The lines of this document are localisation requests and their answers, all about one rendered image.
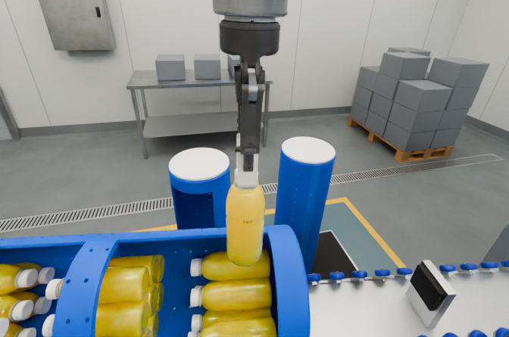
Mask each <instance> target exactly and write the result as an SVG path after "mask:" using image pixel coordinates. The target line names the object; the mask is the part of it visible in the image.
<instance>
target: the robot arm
mask: <svg viewBox="0 0 509 337"><path fill-rule="evenodd" d="M287 7H288V0H213V11H214V13H215V14H219V15H224V20H222V21H221V23H219V25H220V50H221V51H222V52H224V53H226V54H228V55H239V63H238V64H237V65H234V80H235V83H236V100H237V103H238V119H237V123H238V127H237V130H238V132H239V133H237V134H236V146H235V152H236V168H238V187H239V188H245V187H256V186H257V178H258V154H259V153H260V138H261V114H262V103H263V97H264V91H265V88H264V82H265V70H263V67H262V66H261V62H260V58H261V57H263V56H271V55H275V54H276V53H277V52H278V51H279V35H280V25H279V22H276V18H277V17H285V16H286V15H287V14H288V12H287Z"/></svg>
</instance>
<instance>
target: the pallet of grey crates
mask: <svg viewBox="0 0 509 337"><path fill-rule="evenodd" d="M429 55H430V51H425V50H422V49H418V48H411V47H400V48H388V51H387V52H384V53H383V58H382V61H381V65H380V66H369V67H361V68H360V72H359V76H358V82H357V85H356V89H355V93H354V99H353V103H352V106H351V113H350V116H348V122H347V124H348V125H349V126H362V127H363V128H365V129H367V130H368V131H369V132H370V133H369V136H368V140H370V141H371V142H383V141H384V142H385V143H387V144H388V145H390V146H392V147H393V148H394V149H396V150H397V151H396V154H395V158H394V159H395V160H397V161H398V162H399V163H401V162H407V161H418V160H424V159H430V158H441V157H447V156H451V153H452V151H453V149H454V143H455V141H456V139H457V137H458V134H459V132H460V131H461V127H462V125H463V122H464V120H465V118H466V116H467V113H468V111H469V109H470V108H471V106H472V104H473V101H474V99H475V97H476V94H477V92H478V91H479V87H480V85H481V83H482V80H483V78H484V76H485V75H486V71H487V70H488V68H489V65H490V64H489V63H485V62H481V61H474V60H470V59H466V58H434V59H433V62H432V66H431V68H430V71H429V72H427V69H428V66H429V63H430V60H431V57H430V56H429ZM434 151H436V152H434ZM410 154H412V155H410Z"/></svg>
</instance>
